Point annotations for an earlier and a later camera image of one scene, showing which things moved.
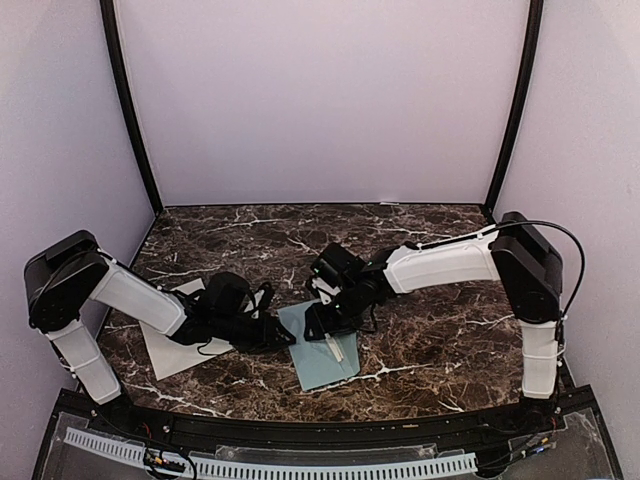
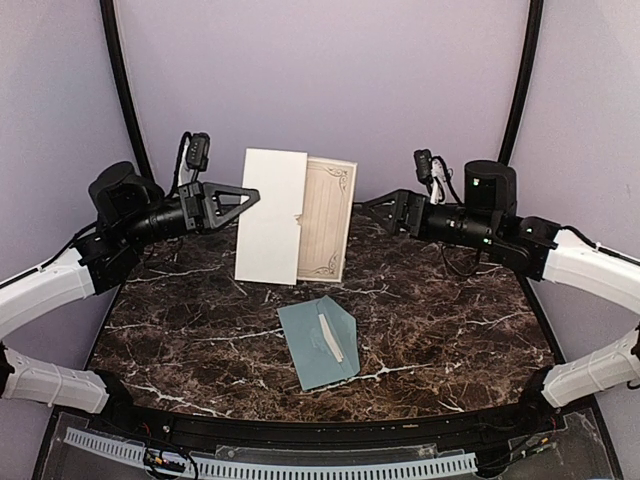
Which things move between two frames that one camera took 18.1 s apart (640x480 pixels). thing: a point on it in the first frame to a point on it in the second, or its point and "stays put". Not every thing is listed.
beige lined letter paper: (334, 346) stays put
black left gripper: (267, 335) to (192, 197)
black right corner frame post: (535, 32) stays put
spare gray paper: (170, 356) to (299, 228)
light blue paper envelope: (314, 359) stays put
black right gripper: (320, 324) to (405, 202)
